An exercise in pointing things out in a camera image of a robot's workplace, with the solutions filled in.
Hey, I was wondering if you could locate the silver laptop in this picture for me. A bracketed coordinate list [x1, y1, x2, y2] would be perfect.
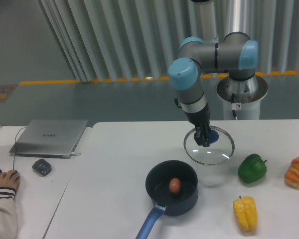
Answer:
[9, 119, 88, 158]

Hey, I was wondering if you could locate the green bell pepper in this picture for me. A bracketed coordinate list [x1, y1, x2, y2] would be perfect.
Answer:
[238, 153, 267, 184]

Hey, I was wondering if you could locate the orange croissant bread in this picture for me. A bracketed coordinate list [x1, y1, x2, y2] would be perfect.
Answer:
[284, 157, 299, 188]

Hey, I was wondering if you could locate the dark earbuds case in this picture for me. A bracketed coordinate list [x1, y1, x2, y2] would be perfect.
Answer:
[32, 158, 52, 176]

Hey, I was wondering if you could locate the dark blue saucepan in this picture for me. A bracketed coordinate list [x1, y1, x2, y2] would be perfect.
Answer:
[136, 160, 198, 239]

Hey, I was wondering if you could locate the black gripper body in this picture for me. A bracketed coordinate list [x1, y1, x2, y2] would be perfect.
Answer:
[185, 104, 210, 129]

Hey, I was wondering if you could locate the person's hand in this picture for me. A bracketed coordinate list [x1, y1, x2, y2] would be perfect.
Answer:
[0, 170, 20, 192]

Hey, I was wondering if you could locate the glass pot lid blue knob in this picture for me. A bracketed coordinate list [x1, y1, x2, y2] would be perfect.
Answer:
[183, 126, 235, 165]

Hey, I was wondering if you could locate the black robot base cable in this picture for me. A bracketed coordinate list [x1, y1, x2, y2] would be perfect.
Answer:
[230, 93, 239, 120]

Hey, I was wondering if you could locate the brown egg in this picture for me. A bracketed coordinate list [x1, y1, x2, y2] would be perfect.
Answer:
[168, 178, 181, 194]

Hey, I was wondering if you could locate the yellow bell pepper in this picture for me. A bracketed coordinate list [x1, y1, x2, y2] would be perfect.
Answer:
[233, 196, 258, 232]

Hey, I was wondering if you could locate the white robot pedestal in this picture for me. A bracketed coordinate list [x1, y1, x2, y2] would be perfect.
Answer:
[217, 75, 268, 120]

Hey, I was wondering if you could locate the black mouse cable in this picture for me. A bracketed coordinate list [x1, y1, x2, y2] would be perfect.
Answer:
[12, 126, 27, 172]

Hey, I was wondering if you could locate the striped cream sleeve forearm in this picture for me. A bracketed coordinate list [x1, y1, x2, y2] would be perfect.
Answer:
[0, 187, 18, 239]

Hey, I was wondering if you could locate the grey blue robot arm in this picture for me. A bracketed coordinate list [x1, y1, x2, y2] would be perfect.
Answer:
[167, 0, 259, 147]

